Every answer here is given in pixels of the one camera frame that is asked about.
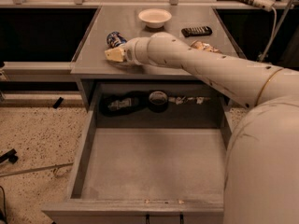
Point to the small black block on floor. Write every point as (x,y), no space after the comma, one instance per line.
(58,102)

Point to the blue pepsi can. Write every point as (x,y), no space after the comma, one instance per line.
(115,39)

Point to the white bowl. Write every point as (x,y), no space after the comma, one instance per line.
(154,17)

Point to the thin metal rod on floor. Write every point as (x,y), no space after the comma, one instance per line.
(32,170)

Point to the gold crushed soda can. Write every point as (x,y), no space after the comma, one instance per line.
(204,46)

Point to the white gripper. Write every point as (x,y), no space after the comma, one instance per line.
(129,51)

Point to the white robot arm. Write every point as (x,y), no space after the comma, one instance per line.
(261,181)

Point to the black tape roll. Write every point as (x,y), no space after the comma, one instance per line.
(158,101)

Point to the grey cabinet with counter top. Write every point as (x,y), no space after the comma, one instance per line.
(93,56)

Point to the black bracket on floor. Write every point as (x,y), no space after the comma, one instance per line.
(10,156)

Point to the open grey top drawer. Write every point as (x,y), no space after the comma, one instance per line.
(149,168)

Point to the black remote control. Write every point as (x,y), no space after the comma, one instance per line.
(197,31)

